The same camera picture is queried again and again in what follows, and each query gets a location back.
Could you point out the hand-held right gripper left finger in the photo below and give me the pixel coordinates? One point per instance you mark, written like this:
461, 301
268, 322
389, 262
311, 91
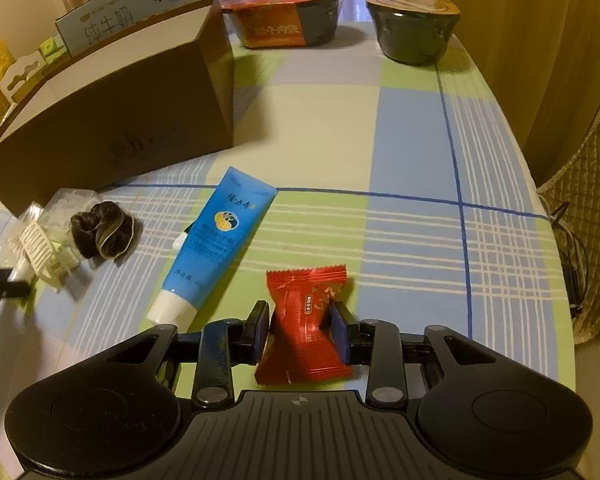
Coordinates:
262, 331

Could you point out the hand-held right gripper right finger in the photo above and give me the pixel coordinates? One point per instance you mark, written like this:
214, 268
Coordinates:
338, 332

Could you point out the red candy packet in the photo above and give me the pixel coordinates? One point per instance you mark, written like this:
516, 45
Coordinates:
300, 320

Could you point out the white hair claw clip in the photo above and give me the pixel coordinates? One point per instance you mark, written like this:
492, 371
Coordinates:
37, 250

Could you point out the blue cream tube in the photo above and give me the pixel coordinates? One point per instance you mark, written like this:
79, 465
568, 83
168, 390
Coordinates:
215, 240

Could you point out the clear bag of cotton swabs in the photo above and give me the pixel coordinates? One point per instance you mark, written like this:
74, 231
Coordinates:
62, 205

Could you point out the brown cardboard box white inside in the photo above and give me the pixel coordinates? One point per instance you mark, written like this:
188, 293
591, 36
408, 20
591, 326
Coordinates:
130, 110

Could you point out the black velvet scrunchie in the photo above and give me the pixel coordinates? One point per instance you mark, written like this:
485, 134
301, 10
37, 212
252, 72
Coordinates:
102, 230

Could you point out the white box with wave cutout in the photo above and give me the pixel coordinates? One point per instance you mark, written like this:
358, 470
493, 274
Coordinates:
22, 77

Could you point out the green tissue packs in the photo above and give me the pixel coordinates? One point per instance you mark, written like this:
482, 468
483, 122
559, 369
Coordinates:
54, 50

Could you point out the quilted beige cover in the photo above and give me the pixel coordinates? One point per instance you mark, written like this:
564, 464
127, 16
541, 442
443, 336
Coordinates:
595, 240

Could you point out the pale blue milk carton box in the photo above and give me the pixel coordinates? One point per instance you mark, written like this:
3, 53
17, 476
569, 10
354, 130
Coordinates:
110, 15

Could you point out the orange lid black noodle bowl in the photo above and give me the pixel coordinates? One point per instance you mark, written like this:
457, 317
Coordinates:
410, 35

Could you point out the red label instant noodle bowl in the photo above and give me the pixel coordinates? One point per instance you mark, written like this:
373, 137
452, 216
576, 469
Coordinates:
280, 20

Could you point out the tan curtain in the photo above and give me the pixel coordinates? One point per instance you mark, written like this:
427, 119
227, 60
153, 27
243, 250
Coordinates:
530, 35

